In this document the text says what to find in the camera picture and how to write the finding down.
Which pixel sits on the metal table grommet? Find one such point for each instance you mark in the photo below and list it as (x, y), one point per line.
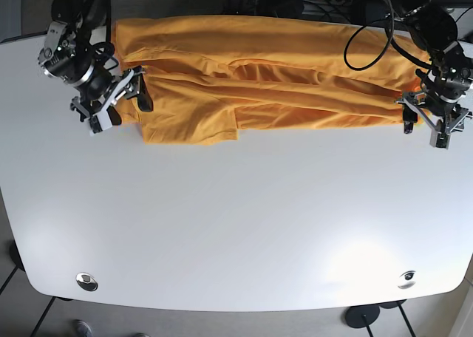
(86, 282)
(406, 280)

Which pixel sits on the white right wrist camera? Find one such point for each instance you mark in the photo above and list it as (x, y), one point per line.
(99, 122)

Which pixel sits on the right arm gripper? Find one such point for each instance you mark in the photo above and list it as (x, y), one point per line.
(102, 90)

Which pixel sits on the black round stand base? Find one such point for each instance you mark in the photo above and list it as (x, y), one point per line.
(362, 316)

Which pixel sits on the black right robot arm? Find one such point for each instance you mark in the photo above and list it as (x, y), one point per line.
(77, 49)

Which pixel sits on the grey sneaker shoe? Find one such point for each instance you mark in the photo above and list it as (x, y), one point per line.
(82, 329)

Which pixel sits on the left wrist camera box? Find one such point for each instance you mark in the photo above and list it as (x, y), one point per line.
(439, 139)

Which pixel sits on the orange T-shirt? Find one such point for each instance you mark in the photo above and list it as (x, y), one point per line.
(211, 77)

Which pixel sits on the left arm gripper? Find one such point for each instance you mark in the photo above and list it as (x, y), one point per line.
(434, 110)

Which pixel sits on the left metal table grommet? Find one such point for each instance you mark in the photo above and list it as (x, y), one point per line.
(86, 282)

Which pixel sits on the right metal table grommet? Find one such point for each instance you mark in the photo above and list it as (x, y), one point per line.
(406, 280)

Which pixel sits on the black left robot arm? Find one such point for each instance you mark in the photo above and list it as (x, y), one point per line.
(445, 79)

